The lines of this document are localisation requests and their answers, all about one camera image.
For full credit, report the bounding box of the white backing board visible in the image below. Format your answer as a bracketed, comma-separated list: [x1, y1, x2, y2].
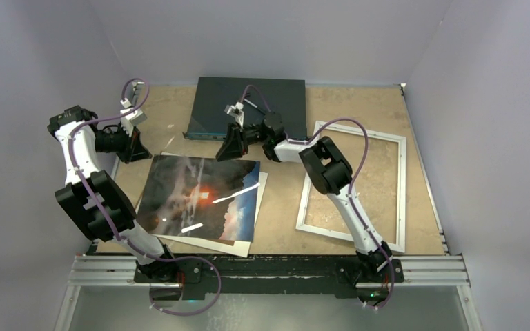
[153, 153, 268, 257]

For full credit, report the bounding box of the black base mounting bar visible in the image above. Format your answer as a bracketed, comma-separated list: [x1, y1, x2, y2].
[134, 254, 405, 301]

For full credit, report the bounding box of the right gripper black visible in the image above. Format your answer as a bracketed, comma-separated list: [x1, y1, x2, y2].
[216, 122, 270, 163]

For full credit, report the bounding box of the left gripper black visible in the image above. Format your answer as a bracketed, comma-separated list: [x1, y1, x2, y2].
[94, 122, 152, 164]

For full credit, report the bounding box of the landscape photo print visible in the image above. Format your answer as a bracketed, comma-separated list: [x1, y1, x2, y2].
[136, 154, 262, 242]

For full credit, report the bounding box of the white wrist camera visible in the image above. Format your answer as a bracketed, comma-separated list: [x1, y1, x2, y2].
[224, 101, 244, 128]
[120, 99, 148, 129]

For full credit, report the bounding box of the dark network switch box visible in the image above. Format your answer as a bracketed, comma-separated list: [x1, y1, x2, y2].
[183, 77, 308, 140]

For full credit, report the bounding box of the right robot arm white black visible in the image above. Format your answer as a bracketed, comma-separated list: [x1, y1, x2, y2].
[215, 107, 395, 281]

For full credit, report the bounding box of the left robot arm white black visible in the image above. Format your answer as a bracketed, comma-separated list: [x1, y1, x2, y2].
[48, 106, 178, 282]

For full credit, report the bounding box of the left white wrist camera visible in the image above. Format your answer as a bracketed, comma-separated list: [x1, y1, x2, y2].
[120, 99, 148, 129]

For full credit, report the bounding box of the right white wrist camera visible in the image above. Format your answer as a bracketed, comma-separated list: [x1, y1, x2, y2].
[224, 101, 244, 128]

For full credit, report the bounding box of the small black-handled hammer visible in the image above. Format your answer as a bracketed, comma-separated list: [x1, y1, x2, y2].
[245, 100, 265, 113]

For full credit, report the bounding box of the white picture frame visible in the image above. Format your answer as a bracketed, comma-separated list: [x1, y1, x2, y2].
[295, 120, 407, 254]

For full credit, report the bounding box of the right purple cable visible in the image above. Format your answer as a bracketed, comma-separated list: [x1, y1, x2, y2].
[239, 84, 396, 312]

